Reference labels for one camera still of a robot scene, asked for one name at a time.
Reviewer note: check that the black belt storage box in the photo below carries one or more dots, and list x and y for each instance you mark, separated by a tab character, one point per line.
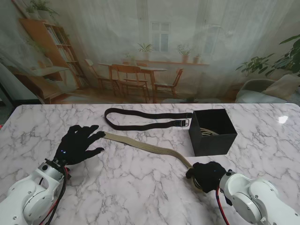
211	143

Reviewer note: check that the dark brown braided belt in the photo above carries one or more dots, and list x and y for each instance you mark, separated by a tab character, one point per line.
140	127

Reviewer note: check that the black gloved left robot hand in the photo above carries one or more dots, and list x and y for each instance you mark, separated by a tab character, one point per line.
75	146

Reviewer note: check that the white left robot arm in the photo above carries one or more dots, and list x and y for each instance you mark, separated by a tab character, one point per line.
30	197

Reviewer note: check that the printed room scene backdrop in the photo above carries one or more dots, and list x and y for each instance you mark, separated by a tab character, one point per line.
150	47

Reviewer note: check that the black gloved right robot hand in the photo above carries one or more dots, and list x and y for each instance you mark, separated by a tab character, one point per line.
209	175

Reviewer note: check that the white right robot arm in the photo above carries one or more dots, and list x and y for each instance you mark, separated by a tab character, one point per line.
255	201

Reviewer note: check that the beige braided belt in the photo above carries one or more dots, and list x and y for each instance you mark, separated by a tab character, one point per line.
207	132
145	144

